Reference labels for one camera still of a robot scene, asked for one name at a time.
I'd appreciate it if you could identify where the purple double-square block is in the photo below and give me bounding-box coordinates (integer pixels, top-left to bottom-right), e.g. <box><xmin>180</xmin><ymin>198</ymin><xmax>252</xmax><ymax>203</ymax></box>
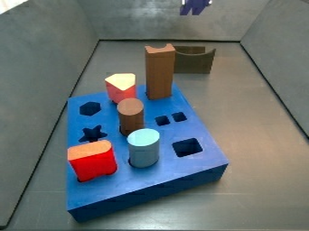
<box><xmin>180</xmin><ymin>0</ymin><xmax>213</xmax><ymax>15</ymax></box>

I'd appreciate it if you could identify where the blue shape-sorting board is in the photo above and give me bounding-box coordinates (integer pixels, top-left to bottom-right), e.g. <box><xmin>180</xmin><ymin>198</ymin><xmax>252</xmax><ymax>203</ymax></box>
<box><xmin>68</xmin><ymin>86</ymin><xmax>229</xmax><ymax>222</ymax></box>

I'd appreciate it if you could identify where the brown cylinder block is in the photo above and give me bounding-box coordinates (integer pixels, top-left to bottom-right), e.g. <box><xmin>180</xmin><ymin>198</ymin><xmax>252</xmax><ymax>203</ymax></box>
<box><xmin>118</xmin><ymin>98</ymin><xmax>144</xmax><ymax>136</ymax></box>

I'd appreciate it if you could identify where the light blue cylinder block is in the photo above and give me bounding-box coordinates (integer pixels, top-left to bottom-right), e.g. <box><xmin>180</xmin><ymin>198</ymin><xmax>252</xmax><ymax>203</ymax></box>
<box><xmin>128</xmin><ymin>128</ymin><xmax>161</xmax><ymax>168</ymax></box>

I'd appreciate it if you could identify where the pink rounded triangle block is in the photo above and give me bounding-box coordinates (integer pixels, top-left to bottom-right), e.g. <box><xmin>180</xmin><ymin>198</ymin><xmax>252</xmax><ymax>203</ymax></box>
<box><xmin>106</xmin><ymin>73</ymin><xmax>137</xmax><ymax>104</ymax></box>

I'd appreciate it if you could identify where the tall brown notched block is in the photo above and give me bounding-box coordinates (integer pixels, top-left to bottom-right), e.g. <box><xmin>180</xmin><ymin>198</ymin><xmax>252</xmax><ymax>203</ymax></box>
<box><xmin>145</xmin><ymin>43</ymin><xmax>176</xmax><ymax>100</ymax></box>

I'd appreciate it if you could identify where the black curved holder block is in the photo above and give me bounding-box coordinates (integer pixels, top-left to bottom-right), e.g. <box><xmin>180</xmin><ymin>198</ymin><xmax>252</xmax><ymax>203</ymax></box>
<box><xmin>175</xmin><ymin>46</ymin><xmax>217</xmax><ymax>74</ymax></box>

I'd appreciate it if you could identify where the red rounded block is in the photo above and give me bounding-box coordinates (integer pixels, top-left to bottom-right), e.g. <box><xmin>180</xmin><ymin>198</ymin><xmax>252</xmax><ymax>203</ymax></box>
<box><xmin>69</xmin><ymin>140</ymin><xmax>118</xmax><ymax>182</ymax></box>

